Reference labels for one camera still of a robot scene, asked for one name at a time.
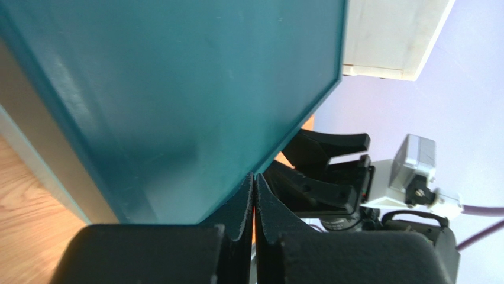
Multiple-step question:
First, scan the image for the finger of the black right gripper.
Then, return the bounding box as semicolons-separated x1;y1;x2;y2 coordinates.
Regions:
263;160;357;215
282;129;371;167

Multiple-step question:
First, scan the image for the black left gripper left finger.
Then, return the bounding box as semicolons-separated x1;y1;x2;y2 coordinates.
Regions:
51;173;254;283

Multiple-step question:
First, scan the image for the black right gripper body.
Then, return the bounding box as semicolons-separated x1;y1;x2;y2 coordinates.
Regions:
320;155;380;232

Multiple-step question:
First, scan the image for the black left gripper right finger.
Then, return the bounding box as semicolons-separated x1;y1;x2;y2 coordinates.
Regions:
255;176;460;283

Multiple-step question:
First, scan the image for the teal drawer cabinet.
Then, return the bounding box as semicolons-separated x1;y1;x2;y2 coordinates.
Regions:
1;1;348;224

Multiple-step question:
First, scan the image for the white three-drawer organizer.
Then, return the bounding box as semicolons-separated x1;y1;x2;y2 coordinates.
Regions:
342;0;455;81

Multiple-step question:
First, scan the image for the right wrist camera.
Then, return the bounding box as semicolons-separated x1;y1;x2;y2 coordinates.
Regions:
362;134;463;220

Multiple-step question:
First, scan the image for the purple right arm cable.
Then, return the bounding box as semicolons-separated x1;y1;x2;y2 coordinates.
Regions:
455;205;504;252

